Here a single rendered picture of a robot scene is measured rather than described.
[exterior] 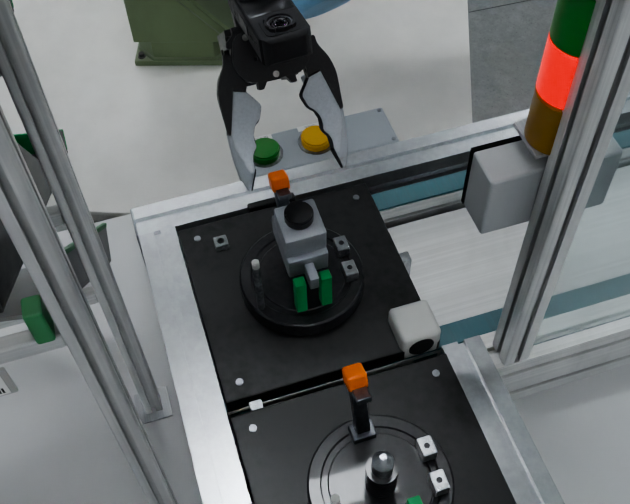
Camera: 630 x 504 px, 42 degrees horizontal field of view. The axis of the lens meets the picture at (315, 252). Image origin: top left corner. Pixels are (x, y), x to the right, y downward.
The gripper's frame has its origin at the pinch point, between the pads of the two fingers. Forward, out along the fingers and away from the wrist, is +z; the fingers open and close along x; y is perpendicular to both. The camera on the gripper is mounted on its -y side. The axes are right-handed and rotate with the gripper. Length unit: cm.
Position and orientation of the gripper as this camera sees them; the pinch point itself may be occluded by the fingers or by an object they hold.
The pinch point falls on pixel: (296, 169)
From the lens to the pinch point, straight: 78.6
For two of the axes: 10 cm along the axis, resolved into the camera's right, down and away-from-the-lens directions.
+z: 2.2, 9.5, 2.2
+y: -2.2, -1.7, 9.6
